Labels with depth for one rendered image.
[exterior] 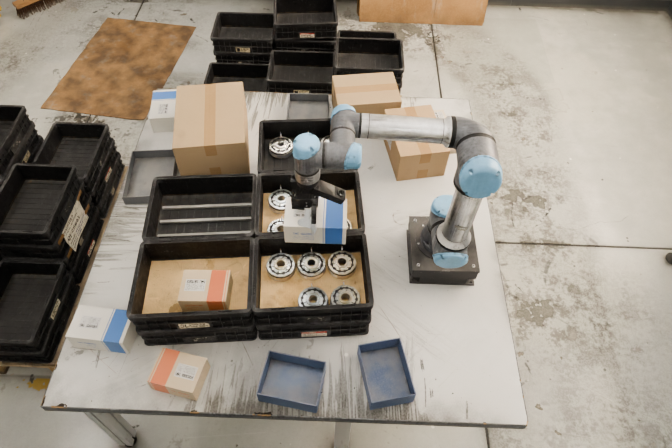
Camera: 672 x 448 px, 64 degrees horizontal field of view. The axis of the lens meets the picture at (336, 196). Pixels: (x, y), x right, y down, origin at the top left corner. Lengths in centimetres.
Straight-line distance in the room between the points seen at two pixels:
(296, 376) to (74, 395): 74
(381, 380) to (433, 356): 21
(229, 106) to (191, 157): 29
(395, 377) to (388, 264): 45
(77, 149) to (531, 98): 297
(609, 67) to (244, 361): 359
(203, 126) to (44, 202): 91
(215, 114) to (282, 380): 117
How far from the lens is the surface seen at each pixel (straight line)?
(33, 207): 291
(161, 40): 455
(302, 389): 193
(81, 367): 213
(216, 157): 237
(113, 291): 223
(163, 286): 203
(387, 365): 197
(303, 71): 348
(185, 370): 193
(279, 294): 194
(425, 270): 205
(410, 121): 161
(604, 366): 303
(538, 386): 286
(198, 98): 254
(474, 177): 153
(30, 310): 286
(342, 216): 174
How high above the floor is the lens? 252
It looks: 51 degrees down
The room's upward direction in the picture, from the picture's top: 2 degrees clockwise
